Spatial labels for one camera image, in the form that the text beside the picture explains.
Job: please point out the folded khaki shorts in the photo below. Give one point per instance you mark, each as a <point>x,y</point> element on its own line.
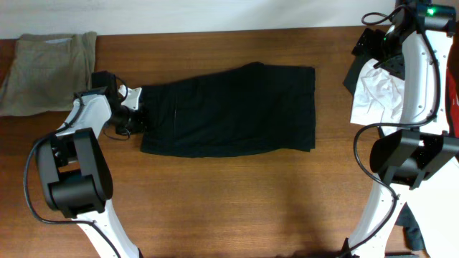
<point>46,72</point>

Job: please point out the black shorts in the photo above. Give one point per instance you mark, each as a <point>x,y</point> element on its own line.
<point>253,109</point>

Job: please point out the dark grey garment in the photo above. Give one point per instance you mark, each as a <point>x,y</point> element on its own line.
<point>412,234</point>

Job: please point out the white t-shirt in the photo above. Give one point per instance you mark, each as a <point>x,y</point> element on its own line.
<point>379,97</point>

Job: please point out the black red printed garment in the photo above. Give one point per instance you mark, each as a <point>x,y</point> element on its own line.
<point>452,95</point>

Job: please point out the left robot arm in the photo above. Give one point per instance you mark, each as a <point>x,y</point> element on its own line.
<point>75,178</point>

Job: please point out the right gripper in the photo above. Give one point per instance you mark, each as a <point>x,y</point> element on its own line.
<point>368,45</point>

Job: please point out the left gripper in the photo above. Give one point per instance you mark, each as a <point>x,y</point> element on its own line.
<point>139,127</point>

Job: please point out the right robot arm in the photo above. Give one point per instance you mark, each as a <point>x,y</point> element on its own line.
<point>400,79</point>

